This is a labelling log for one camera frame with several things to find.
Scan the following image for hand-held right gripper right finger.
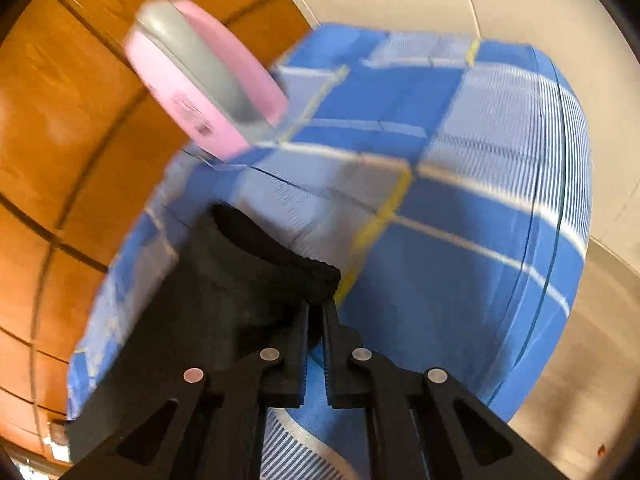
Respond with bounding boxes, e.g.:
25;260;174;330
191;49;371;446
322;300;566;480

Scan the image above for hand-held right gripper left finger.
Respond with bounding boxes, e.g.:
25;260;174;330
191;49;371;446
62;300;311;480

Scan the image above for black pants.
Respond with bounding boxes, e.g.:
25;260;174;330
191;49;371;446
65;204;342;463

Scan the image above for blue plaid bedsheet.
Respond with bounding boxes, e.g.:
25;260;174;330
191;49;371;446
67;22;594;480

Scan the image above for pink and grey pillow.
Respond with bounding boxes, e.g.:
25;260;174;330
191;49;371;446
124;0;290;161

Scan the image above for orange wooden panelling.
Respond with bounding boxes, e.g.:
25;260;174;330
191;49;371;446
0;0;313;461

